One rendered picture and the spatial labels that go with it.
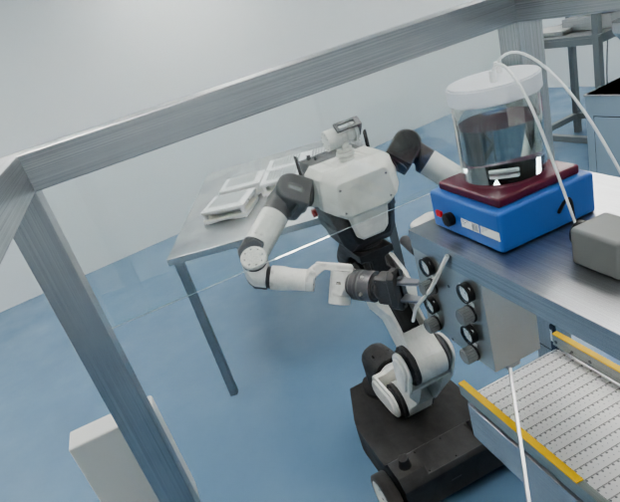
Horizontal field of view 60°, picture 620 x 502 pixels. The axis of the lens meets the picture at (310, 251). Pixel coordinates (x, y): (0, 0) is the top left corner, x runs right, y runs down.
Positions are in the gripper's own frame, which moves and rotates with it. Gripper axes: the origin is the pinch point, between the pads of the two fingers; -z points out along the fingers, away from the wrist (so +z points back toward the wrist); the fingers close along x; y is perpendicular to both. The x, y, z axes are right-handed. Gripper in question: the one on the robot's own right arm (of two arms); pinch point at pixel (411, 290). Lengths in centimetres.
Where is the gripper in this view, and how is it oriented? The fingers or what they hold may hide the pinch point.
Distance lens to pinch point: 145.4
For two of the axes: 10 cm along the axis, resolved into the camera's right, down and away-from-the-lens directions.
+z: -7.7, -0.5, 6.3
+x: 2.7, 8.8, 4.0
